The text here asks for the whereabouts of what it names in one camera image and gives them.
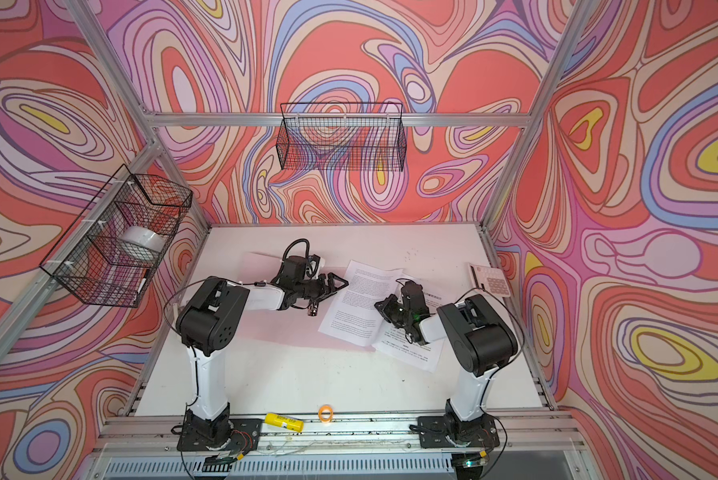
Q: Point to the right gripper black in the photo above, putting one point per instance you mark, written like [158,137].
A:
[386,306]

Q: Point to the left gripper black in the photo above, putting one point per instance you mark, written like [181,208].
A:
[329,289]

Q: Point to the printed paper sheet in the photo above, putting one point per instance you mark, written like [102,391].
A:
[352,316]
[392,342]

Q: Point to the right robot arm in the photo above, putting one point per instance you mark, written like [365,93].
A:
[482,341]

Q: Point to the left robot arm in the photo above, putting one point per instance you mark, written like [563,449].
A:
[210,319]

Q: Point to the pink calculator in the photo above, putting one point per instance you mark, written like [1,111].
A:
[489,279]

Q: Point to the yellow glue stick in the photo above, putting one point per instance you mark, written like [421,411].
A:
[284,422]

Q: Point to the white tape roll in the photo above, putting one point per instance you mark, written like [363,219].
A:
[144,238]

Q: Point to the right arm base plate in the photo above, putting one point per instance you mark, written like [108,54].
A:
[445,431]

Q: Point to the black wire basket back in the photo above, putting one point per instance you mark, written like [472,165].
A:
[342,136]

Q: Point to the black wire basket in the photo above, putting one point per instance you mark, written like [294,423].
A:
[342,136]
[99,268]

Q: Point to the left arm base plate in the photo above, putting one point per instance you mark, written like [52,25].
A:
[240,435]

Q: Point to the black wire basket left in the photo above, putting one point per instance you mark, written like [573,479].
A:
[99,268]

